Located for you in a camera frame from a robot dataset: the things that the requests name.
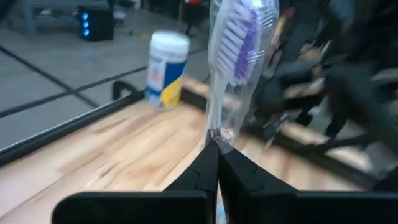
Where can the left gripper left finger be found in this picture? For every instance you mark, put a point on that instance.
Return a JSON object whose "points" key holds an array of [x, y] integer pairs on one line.
{"points": [[205, 177]]}

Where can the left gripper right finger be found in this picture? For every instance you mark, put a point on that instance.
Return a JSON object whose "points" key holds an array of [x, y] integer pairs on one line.
{"points": [[245, 193]]}

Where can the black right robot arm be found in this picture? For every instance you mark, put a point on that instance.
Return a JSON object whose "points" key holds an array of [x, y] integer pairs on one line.
{"points": [[342, 37]]}

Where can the disinfecting wipes canister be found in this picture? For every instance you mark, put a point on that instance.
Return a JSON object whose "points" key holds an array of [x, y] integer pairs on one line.
{"points": [[168, 68]]}

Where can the computer tower blue lights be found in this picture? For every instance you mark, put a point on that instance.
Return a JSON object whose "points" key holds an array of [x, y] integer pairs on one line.
{"points": [[99, 28]]}

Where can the black frame clamp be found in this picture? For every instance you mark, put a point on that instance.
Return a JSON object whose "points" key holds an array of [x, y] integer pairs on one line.
{"points": [[115, 88]]}

